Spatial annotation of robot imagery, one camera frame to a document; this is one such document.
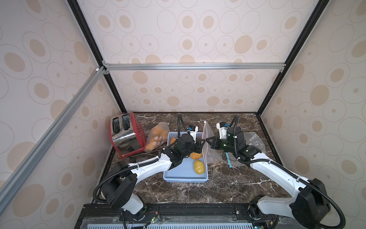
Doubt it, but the clear zipper bag blue strip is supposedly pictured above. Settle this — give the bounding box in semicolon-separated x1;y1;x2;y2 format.
226;132;266;168

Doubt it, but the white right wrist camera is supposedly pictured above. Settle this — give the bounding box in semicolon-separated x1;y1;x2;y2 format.
216;122;229;139

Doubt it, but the silver aluminium rail left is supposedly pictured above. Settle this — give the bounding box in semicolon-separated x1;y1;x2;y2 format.
1;66;106;214

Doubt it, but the light blue plastic basket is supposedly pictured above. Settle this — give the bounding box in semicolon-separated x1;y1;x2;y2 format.
163;132;208;183

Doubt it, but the red and chrome toaster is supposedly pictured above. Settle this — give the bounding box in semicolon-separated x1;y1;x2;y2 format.
109;112;146;159

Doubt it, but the clear zipper bag pink strip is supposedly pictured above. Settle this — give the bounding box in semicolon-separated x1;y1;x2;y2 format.
202;121;222;164
146;122;170;148

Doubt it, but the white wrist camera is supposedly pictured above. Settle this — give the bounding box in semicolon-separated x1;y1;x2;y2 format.
216;122;229;139
187;125;199;142

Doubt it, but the silver aluminium rail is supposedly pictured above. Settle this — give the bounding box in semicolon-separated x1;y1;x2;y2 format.
1;66;106;214
105;63;286;71

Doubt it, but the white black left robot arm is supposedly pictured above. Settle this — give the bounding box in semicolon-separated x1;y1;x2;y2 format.
92;114;204;218

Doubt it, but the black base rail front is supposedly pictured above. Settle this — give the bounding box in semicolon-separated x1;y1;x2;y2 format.
75;202;321;229

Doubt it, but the silver aluminium rail back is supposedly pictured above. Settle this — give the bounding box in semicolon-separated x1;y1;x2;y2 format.
105;63;286;71

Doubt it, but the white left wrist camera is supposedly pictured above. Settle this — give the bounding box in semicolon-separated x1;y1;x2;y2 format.
187;125;199;142

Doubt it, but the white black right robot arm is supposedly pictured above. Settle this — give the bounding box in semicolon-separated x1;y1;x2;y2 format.
206;115;346;229

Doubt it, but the yellow potato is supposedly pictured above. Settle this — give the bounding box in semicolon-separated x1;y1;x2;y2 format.
193;160;205;175

